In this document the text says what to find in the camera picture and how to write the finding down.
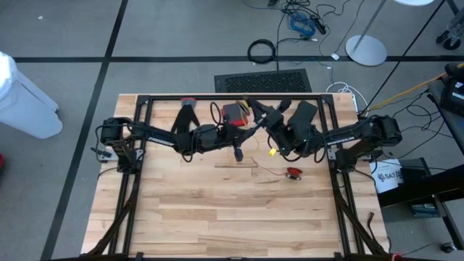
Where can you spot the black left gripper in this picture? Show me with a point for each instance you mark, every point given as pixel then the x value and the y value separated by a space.
pixel 228 136

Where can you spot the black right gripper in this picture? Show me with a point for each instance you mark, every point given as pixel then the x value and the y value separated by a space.
pixel 279 130

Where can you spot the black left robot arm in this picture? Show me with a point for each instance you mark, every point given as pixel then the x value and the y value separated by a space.
pixel 159 137

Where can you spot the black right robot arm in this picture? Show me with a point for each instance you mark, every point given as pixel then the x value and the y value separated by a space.
pixel 348 139

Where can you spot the red box with dark lid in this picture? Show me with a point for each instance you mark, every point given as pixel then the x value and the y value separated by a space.
pixel 233 114

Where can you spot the black floor vent grate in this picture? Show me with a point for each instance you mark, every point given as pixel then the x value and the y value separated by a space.
pixel 262 81

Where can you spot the yellow tape band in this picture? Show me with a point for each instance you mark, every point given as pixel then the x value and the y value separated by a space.
pixel 272 152

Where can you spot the black pouch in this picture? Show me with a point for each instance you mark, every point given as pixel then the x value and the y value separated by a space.
pixel 306 112

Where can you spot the black glove with red cuff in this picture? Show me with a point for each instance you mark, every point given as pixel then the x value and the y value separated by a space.
pixel 185 119

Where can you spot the black power strip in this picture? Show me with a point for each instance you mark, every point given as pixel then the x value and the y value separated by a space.
pixel 319 24

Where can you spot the silver lamp stand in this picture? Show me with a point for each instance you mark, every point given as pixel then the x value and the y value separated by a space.
pixel 366 50

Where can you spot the small black box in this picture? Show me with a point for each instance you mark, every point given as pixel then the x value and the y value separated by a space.
pixel 415 172

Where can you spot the black side desk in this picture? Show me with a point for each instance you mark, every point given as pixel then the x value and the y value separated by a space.
pixel 435 185

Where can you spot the black desk device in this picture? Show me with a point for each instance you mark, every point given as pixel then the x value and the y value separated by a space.
pixel 456 98

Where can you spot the cart with black casters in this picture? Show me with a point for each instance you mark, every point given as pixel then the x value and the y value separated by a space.
pixel 453 41

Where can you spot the white trash bin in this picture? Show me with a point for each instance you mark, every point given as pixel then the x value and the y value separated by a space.
pixel 25 105

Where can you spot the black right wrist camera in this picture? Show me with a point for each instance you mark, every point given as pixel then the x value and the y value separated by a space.
pixel 285 105

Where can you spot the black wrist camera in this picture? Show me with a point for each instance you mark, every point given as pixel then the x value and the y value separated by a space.
pixel 238 155
pixel 285 105

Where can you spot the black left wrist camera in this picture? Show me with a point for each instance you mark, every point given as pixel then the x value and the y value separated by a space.
pixel 238 155

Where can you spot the black metal table frame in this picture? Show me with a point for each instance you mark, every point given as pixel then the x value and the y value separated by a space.
pixel 163 97

